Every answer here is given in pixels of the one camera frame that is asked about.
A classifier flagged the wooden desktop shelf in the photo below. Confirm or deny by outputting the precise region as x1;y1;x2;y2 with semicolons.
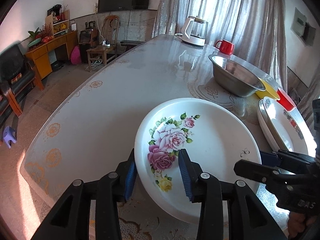
45;10;70;37

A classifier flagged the small rose plate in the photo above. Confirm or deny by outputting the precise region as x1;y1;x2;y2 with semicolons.
135;98;261;224

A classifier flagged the yellow plastic bowl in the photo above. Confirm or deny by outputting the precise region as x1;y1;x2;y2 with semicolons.
256;79;280;100

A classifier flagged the red double-happiness plate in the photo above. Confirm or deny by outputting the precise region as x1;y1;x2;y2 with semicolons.
262;96;316;157

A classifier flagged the purple plastic stool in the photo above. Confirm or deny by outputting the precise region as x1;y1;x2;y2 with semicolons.
3;126;17;148

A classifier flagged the beige window curtain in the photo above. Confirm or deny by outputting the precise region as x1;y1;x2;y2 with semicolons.
152;0;287;90

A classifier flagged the red plastic bowl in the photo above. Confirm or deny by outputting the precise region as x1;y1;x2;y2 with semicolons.
277;87;297;111

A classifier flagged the wall electrical panel box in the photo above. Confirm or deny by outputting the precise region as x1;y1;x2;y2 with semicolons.
291;8;316;46

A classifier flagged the pink bag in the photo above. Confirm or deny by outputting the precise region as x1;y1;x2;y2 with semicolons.
70;45;82;65

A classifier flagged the stainless steel bowl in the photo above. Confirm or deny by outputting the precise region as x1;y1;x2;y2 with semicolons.
208;54;266;98

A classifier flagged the orange wooden desk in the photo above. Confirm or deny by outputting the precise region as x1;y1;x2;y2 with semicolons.
25;31;78;90

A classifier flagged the white glass electric kettle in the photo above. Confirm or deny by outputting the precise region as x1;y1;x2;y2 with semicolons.
175;16;208;47

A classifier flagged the red mug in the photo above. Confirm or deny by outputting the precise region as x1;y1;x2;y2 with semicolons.
214;40;234;55

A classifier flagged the side window curtain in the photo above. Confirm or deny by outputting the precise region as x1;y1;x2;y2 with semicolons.
297;71;319;126

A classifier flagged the large purple floral plate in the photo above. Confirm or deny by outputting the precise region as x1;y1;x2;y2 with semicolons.
257;99;280;151

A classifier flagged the lace patterned table cover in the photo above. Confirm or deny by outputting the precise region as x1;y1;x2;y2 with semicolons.
188;77;259;125

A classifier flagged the person's right hand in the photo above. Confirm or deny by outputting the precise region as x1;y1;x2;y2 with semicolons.
287;212;317;239

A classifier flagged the black leather armchair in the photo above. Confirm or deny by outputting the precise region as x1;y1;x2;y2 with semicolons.
1;44;37;117

